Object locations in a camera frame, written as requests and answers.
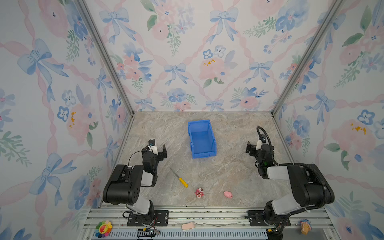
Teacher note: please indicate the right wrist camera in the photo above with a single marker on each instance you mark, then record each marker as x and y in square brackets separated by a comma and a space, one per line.
[262, 140]

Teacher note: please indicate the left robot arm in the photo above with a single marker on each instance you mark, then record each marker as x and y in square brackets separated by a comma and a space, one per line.
[125, 183]

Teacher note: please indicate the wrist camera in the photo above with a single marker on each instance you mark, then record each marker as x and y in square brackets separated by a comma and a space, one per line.
[152, 147]
[262, 140]

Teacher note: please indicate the pink eraser block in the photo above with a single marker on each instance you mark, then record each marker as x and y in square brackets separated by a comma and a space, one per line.
[188, 226]

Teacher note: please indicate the aluminium rail frame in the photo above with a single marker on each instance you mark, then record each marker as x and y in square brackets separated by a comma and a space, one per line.
[212, 223]

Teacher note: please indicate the red white small toy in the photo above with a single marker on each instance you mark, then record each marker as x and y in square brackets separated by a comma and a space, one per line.
[199, 193]

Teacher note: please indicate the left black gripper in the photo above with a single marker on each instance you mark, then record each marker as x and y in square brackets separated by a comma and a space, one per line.
[160, 153]

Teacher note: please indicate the yellow handled screwdriver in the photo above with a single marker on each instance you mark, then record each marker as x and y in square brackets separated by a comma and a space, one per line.
[180, 179]

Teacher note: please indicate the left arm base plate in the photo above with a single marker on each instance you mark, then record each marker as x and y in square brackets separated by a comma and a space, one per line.
[157, 218]

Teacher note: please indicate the colourful round rattle toy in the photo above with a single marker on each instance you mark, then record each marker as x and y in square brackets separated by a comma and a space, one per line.
[103, 229]

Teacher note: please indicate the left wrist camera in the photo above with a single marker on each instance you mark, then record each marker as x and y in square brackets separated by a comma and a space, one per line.
[152, 147]

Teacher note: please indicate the blue plastic bin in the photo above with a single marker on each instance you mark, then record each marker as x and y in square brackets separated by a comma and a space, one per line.
[202, 138]

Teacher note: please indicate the pink pig toy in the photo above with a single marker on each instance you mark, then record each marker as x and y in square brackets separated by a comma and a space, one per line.
[228, 194]

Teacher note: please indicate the small figurine toy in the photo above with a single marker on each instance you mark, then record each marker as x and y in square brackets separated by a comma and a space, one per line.
[305, 226]

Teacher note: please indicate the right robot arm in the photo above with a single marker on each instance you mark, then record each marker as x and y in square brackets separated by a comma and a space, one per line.
[309, 188]

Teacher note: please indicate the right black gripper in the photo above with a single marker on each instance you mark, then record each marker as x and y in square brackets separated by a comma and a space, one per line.
[252, 149]

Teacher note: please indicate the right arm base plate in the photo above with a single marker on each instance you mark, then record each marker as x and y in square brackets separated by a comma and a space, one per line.
[259, 218]

